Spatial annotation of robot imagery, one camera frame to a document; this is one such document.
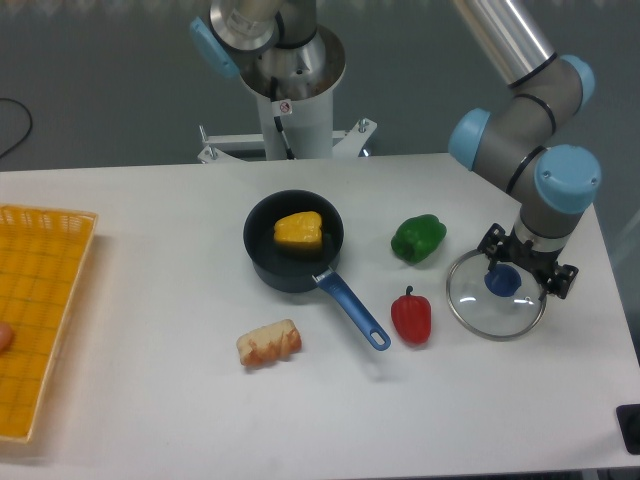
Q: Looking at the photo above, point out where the glass pot lid blue knob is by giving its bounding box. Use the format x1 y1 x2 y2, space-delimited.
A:
446 251 546 341

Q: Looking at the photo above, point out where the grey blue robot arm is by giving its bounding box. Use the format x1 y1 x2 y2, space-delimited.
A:
189 1 601 298

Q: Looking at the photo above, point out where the toy bread loaf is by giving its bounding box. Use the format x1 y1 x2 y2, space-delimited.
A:
236 319 302 368

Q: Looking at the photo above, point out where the dark pot with blue handle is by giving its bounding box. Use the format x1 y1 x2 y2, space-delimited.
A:
243 190 391 351

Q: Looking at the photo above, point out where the green bell pepper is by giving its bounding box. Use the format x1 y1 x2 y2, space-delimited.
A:
390 214 447 264

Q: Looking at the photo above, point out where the black cable on floor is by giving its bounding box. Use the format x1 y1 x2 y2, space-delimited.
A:
0 97 34 159

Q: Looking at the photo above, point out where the person fingertip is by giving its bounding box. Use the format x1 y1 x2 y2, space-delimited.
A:
0 322 14 352

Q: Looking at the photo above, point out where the red bell pepper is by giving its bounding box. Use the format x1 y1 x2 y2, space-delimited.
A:
391 285 432 345

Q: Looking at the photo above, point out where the yellow plastic basket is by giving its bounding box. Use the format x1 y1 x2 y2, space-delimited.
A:
1 204 98 443

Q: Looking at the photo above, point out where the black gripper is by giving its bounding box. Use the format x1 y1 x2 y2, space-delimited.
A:
477 223 579 301

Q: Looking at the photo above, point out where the yellow bell pepper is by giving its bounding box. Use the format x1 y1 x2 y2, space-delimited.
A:
273 211 323 256

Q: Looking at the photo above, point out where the black device at table edge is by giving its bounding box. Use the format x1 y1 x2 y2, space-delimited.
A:
616 404 640 455

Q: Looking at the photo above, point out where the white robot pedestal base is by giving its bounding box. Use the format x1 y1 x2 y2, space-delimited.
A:
198 26 377 164

